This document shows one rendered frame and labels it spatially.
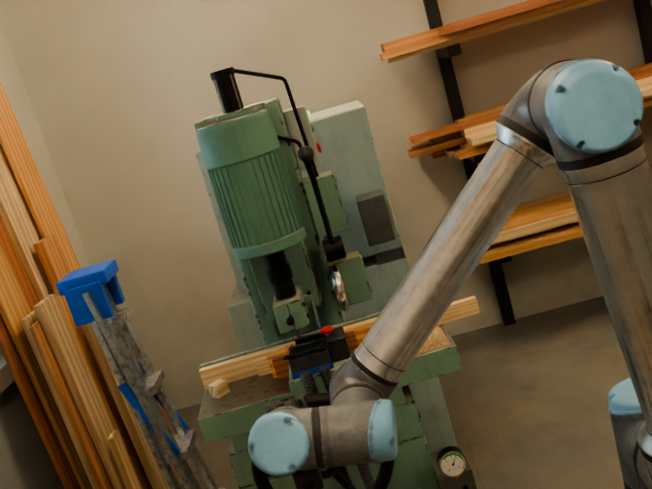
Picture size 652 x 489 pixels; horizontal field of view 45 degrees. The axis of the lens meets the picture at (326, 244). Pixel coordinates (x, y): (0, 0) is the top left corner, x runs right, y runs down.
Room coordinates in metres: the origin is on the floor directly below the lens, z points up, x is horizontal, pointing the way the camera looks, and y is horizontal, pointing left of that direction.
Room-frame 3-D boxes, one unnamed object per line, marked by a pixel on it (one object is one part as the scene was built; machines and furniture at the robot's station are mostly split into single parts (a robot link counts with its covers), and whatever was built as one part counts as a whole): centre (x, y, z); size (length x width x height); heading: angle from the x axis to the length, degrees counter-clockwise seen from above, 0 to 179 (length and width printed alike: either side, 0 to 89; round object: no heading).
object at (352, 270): (1.99, -0.03, 1.02); 0.09 x 0.07 x 0.12; 89
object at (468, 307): (1.80, -0.03, 0.92); 0.55 x 0.02 x 0.04; 89
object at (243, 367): (1.82, 0.08, 0.92); 0.60 x 0.02 x 0.05; 89
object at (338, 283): (1.93, 0.00, 1.02); 0.12 x 0.03 x 0.12; 179
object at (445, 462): (1.59, -0.13, 0.65); 0.06 x 0.04 x 0.08; 89
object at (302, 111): (2.12, -0.02, 1.40); 0.10 x 0.06 x 0.16; 179
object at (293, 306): (1.82, 0.12, 1.03); 0.14 x 0.07 x 0.09; 179
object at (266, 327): (2.09, 0.12, 1.16); 0.22 x 0.22 x 0.72; 89
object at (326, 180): (2.02, -0.03, 1.23); 0.09 x 0.08 x 0.15; 179
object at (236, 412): (1.70, 0.08, 0.87); 0.61 x 0.30 x 0.06; 89
